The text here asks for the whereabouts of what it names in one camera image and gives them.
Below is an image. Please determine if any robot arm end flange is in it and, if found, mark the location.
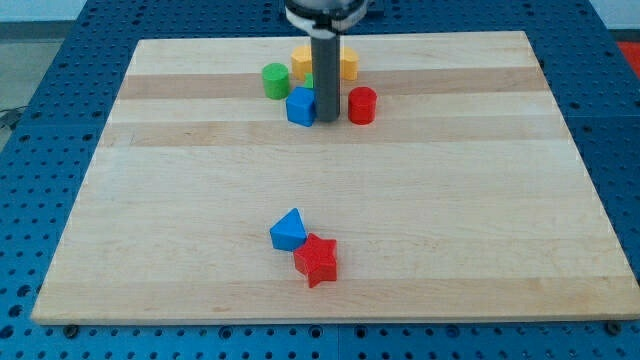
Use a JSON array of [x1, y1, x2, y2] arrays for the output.
[[284, 0, 369, 40]]

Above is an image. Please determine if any blue triangle block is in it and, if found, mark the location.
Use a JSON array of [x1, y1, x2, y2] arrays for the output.
[[269, 208, 307, 251]]

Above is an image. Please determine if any red star block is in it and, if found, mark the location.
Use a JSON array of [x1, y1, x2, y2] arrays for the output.
[[293, 233, 338, 288]]

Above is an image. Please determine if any blue cube block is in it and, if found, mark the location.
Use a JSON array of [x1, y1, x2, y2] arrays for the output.
[[286, 87, 316, 127]]

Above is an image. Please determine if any red cylinder block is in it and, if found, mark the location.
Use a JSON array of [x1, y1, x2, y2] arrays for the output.
[[348, 86, 378, 125]]

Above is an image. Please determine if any small green block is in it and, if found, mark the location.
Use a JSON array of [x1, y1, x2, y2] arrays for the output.
[[303, 73, 314, 89]]

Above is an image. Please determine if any green cylinder block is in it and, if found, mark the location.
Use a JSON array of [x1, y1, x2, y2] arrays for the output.
[[261, 63, 290, 100]]

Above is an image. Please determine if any yellow heart block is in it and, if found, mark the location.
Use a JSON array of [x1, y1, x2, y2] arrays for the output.
[[290, 45, 360, 81]]

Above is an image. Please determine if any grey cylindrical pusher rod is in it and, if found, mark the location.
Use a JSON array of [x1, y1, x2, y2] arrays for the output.
[[311, 34, 340, 122]]

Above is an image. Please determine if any light wooden board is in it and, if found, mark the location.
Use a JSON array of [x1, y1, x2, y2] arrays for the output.
[[32, 31, 639, 325]]

